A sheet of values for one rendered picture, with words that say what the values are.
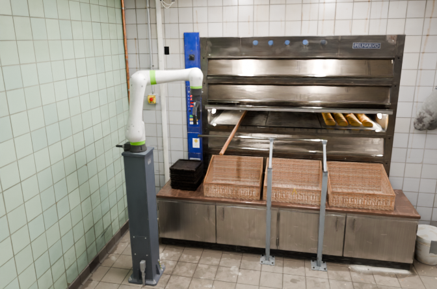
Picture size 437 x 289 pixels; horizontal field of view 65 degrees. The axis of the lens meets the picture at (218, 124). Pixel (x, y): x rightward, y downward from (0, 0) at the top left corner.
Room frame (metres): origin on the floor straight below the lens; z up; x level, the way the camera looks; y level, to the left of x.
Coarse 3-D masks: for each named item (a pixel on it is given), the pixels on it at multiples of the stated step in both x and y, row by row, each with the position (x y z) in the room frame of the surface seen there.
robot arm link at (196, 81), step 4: (192, 72) 2.59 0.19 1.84; (196, 72) 2.59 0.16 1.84; (200, 72) 2.61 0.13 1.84; (192, 76) 2.58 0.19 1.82; (196, 76) 2.58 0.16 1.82; (200, 76) 2.59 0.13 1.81; (192, 80) 2.59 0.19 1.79; (196, 80) 2.58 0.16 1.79; (200, 80) 2.60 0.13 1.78; (192, 84) 2.59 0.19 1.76; (196, 84) 2.59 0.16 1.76; (200, 84) 2.60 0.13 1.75; (192, 88) 2.59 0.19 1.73; (196, 88) 2.59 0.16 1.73; (200, 88) 2.61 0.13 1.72
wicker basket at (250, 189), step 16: (224, 160) 3.53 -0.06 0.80; (240, 160) 3.50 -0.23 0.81; (208, 176) 3.30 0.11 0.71; (224, 176) 3.48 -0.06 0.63; (240, 176) 3.45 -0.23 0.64; (256, 176) 3.43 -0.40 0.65; (208, 192) 3.11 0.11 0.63; (224, 192) 3.08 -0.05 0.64; (240, 192) 3.05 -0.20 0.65; (256, 192) 3.02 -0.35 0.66
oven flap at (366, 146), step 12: (216, 132) 3.63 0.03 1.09; (228, 132) 3.60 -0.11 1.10; (240, 132) 3.58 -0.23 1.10; (216, 144) 3.58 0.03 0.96; (228, 144) 3.56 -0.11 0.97; (240, 144) 3.53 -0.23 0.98; (252, 144) 3.51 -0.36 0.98; (264, 144) 3.49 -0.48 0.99; (276, 144) 3.46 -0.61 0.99; (288, 144) 3.44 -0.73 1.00; (300, 144) 3.42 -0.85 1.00; (312, 144) 3.40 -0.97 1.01; (336, 144) 3.35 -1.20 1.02; (348, 144) 3.33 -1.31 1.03; (360, 144) 3.31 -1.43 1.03; (372, 144) 3.29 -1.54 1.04
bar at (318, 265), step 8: (200, 136) 3.24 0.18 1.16; (208, 136) 3.23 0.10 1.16; (216, 136) 3.21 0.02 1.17; (224, 136) 3.20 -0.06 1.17; (240, 136) 3.18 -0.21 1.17; (320, 208) 2.83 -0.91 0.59; (320, 216) 2.80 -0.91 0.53; (320, 224) 2.80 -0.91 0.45; (320, 232) 2.79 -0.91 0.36; (320, 240) 2.79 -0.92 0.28; (320, 248) 2.79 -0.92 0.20; (264, 256) 2.95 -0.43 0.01; (272, 256) 2.94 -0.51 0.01; (320, 256) 2.79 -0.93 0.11; (272, 264) 2.83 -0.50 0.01; (312, 264) 2.82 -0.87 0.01; (320, 264) 2.79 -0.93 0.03
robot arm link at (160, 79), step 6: (156, 72) 2.70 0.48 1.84; (162, 72) 2.70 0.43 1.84; (168, 72) 2.71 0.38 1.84; (174, 72) 2.71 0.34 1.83; (180, 72) 2.72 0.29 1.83; (186, 72) 2.72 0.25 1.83; (156, 78) 2.68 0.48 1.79; (162, 78) 2.69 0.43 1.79; (168, 78) 2.70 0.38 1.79; (174, 78) 2.70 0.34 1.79; (180, 78) 2.71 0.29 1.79; (186, 78) 2.71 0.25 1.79
